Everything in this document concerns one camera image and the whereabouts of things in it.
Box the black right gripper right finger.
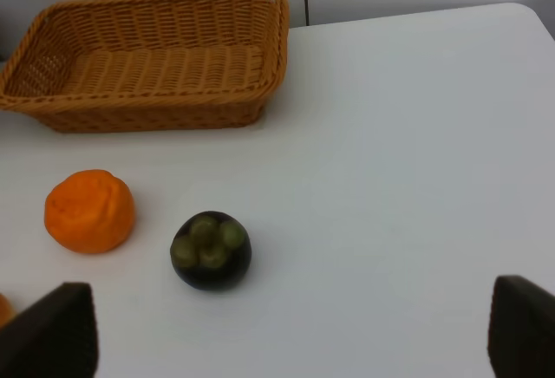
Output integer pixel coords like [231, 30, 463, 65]
[487, 276, 554, 378]

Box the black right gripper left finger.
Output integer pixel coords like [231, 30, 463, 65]
[1, 283, 99, 377]

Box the red-yellow peach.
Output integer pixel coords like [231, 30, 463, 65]
[0, 294, 16, 328]

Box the orange tangerine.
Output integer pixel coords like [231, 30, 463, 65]
[44, 169, 135, 254]

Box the dark purple mangosteen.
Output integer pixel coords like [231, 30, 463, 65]
[169, 211, 252, 291]

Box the orange wicker basket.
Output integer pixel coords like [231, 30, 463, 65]
[1, 0, 290, 134]

